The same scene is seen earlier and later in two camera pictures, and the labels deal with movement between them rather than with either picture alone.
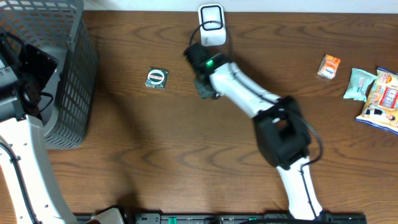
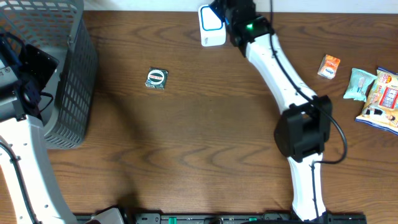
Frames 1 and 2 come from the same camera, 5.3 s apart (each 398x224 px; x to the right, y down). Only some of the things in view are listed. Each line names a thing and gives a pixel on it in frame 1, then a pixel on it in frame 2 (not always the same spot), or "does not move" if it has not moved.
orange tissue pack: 329,66 does not move
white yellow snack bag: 381,109 does not move
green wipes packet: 359,85 does not move
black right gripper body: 204,89 → 222,10
